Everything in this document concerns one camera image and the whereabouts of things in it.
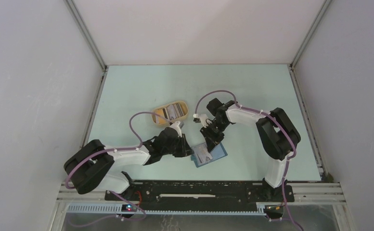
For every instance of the blue leather card holder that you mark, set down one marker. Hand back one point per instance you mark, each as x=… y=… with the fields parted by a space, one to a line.
x=218 y=153

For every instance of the aluminium frame front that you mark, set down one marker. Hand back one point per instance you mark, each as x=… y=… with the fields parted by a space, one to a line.
x=104 y=202

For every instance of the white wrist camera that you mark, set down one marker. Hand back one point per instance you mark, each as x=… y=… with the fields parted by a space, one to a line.
x=201 y=118
x=177 y=126

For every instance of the controller board with wires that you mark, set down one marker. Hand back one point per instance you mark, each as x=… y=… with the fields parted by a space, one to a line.
x=274 y=209
x=132 y=208

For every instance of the white strip on rail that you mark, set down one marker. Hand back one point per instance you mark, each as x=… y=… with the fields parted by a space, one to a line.
x=187 y=195

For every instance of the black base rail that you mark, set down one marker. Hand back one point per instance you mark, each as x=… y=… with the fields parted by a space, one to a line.
x=231 y=196

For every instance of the beige oval card tray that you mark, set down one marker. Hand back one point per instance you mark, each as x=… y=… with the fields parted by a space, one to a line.
x=161 y=121

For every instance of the left controller board with wires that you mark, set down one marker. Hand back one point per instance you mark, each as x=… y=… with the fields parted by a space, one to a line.
x=132 y=208

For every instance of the right controller board with wires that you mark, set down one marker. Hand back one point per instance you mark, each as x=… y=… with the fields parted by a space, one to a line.
x=274 y=209

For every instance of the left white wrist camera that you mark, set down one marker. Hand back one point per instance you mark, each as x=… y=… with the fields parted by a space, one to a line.
x=177 y=126

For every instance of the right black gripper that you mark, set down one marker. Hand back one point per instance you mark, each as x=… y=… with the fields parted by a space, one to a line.
x=212 y=140

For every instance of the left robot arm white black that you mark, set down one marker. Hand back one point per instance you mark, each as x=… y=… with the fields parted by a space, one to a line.
x=96 y=166

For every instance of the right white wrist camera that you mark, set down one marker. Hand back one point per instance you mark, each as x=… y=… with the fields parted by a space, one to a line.
x=201 y=118

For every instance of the stack of cards in tray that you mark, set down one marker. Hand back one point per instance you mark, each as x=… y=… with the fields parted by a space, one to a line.
x=171 y=111

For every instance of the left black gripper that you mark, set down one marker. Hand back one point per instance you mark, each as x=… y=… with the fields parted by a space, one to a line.
x=185 y=150

